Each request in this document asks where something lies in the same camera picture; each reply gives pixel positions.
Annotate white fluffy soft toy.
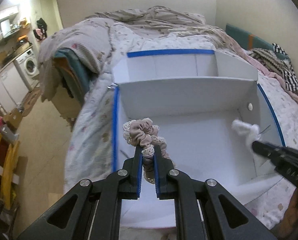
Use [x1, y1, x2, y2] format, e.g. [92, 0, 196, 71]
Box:
[231, 119, 272, 167]

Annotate pink beige lace scrunchie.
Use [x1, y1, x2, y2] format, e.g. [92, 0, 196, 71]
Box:
[123, 118, 170, 184]

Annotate white patterned bed quilt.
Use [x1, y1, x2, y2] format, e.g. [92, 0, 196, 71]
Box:
[64, 22, 298, 230]

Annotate black white striped cloth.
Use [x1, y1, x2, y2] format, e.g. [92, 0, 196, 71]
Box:
[249, 43, 298, 93]

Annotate blue white cardboard box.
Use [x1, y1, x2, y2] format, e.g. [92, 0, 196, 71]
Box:
[111, 48, 287, 229]

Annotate brown cardboard box on floor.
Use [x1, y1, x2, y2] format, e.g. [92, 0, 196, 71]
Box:
[3, 108, 22, 132]

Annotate brown door mat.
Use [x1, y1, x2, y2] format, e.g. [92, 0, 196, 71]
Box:
[21, 87, 41, 117]

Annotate teal orange folded clothes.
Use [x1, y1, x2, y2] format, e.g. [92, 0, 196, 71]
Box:
[53, 48, 98, 106]

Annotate teal orange cushion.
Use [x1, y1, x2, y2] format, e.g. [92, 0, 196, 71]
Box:
[225, 23, 289, 60]

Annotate white kitchen cabinet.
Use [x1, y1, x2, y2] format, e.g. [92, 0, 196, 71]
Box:
[0, 62, 29, 113]

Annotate white washing machine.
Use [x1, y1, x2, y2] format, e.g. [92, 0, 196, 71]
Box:
[13, 48, 39, 90]

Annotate beige crumpled blanket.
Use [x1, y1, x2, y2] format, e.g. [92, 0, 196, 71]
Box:
[38, 5, 233, 100]

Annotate yellow wooden stair frame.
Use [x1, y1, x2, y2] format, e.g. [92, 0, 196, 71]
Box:
[0, 133, 20, 210]

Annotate clothes hanging on wall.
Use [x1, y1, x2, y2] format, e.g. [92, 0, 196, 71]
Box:
[33, 18, 47, 41]

